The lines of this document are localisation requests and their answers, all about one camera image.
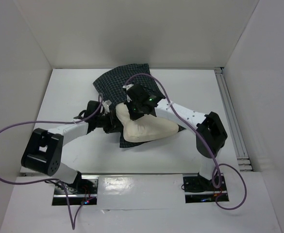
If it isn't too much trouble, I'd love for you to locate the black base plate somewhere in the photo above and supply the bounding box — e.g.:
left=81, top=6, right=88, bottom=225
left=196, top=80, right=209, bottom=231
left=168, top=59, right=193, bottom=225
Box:
left=51, top=177, right=99, bottom=206
left=181, top=174, right=229, bottom=203

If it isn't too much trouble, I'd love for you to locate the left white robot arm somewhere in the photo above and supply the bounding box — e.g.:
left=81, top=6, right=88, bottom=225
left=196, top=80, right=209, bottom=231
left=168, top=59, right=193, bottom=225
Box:
left=21, top=100, right=115, bottom=194

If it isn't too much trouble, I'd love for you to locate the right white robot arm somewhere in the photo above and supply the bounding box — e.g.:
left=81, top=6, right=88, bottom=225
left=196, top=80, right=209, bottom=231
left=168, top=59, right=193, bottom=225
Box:
left=123, top=83, right=228, bottom=190

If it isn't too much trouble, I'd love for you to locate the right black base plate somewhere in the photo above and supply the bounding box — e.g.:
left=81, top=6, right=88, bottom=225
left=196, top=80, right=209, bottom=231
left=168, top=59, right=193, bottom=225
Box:
left=181, top=174, right=229, bottom=203

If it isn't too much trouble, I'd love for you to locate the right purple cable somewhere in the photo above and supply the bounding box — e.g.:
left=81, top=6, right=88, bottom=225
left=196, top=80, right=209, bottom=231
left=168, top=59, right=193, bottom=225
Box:
left=123, top=73, right=247, bottom=209

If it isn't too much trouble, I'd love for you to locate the cream white pillow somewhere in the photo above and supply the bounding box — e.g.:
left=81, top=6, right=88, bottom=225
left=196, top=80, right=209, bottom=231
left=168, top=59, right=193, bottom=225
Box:
left=116, top=103, right=180, bottom=143

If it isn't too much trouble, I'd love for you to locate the dark checkered pillowcase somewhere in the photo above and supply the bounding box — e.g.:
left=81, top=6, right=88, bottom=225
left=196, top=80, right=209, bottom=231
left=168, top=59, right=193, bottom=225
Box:
left=92, top=63, right=187, bottom=149

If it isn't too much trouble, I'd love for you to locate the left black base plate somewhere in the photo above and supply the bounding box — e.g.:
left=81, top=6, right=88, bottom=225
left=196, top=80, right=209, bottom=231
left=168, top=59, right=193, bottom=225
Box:
left=51, top=177, right=99, bottom=206

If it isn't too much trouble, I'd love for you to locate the aluminium rail frame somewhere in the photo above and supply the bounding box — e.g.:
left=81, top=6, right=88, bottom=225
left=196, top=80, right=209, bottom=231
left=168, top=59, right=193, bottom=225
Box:
left=214, top=67, right=253, bottom=172

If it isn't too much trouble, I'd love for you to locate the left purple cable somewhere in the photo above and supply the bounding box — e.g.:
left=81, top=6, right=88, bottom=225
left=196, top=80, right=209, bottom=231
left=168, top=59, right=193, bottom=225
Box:
left=0, top=93, right=106, bottom=230

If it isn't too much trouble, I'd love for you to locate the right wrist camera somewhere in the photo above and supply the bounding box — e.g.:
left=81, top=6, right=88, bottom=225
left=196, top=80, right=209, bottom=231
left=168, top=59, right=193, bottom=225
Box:
left=122, top=84, right=134, bottom=92

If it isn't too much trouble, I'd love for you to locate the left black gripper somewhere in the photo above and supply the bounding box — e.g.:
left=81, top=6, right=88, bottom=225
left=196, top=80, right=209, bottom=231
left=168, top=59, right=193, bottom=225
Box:
left=94, top=110, right=124, bottom=134

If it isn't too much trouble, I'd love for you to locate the purple cable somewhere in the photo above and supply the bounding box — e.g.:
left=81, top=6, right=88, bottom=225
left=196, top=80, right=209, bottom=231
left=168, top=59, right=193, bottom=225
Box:
left=0, top=93, right=106, bottom=230
left=123, top=73, right=247, bottom=209

